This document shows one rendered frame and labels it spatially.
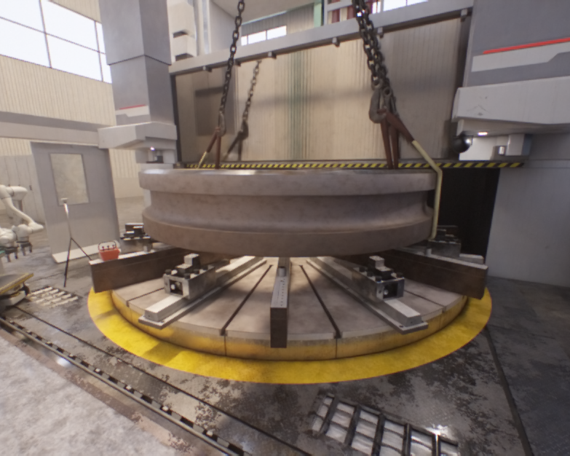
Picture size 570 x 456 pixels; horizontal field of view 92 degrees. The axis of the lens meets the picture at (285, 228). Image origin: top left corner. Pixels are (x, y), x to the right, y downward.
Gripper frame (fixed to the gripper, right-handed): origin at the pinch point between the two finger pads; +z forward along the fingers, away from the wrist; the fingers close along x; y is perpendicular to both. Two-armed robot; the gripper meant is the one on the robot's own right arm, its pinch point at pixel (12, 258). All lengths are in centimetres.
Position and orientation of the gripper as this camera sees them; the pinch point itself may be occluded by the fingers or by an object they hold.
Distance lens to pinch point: 489.4
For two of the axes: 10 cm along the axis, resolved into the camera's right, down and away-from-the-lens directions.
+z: 0.0, 9.8, 2.2
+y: -9.7, 0.5, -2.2
